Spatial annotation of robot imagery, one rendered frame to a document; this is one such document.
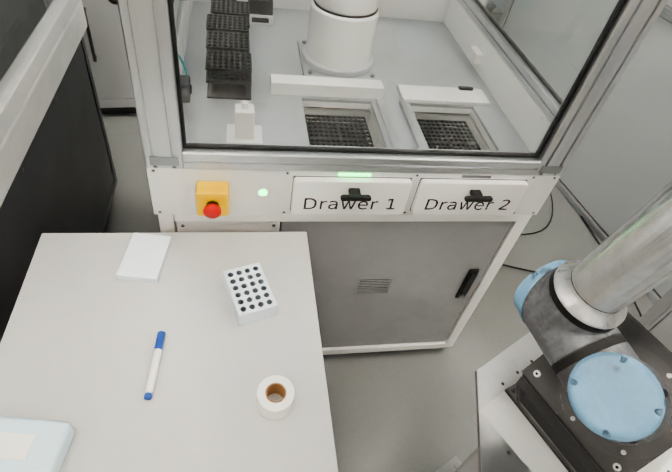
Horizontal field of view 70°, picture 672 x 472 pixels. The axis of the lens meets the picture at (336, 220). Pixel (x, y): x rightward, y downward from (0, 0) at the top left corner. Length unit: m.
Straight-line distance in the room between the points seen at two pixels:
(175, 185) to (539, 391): 0.87
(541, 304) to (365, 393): 1.15
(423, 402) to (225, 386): 1.06
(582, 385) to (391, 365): 1.22
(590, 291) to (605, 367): 0.11
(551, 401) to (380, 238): 0.60
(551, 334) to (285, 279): 0.59
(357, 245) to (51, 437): 0.83
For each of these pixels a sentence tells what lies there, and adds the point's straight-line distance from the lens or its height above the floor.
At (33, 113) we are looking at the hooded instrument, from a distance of 1.52.
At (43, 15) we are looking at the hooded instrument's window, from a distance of 1.72.
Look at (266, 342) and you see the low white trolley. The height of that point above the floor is 0.76.
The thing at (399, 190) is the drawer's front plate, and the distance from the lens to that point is 1.20.
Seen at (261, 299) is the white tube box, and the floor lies 0.80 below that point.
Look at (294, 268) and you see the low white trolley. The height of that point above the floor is 0.76.
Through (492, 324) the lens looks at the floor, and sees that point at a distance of 2.21.
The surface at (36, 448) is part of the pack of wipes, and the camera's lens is 0.97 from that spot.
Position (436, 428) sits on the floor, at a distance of 1.89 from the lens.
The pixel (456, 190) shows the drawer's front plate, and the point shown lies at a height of 0.91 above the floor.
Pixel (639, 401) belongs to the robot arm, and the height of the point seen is 1.09.
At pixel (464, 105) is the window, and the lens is 1.14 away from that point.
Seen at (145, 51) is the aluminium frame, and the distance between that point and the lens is 0.98.
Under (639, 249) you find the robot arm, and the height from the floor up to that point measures 1.27.
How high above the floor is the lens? 1.66
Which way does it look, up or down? 45 degrees down
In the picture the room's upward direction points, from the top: 12 degrees clockwise
